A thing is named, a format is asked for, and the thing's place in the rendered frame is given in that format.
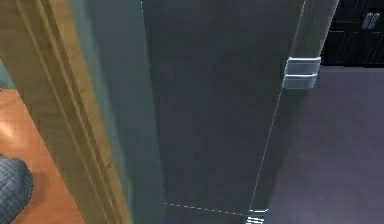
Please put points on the dark grey room door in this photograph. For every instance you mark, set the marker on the dark grey room door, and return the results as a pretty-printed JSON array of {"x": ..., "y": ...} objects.
[{"x": 213, "y": 106}]

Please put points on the silver door hinge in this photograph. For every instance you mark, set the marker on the silver door hinge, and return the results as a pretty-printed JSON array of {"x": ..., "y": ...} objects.
[{"x": 301, "y": 72}]

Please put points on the black cupboard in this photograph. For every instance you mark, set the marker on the black cupboard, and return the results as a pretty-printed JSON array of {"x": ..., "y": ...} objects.
[{"x": 358, "y": 33}]

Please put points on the grey checked cushion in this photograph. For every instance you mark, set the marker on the grey checked cushion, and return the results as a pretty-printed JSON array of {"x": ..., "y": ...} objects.
[{"x": 13, "y": 190}]

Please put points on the wooden door frame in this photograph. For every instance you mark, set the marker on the wooden door frame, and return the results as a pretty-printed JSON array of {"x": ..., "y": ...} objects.
[{"x": 63, "y": 100}]

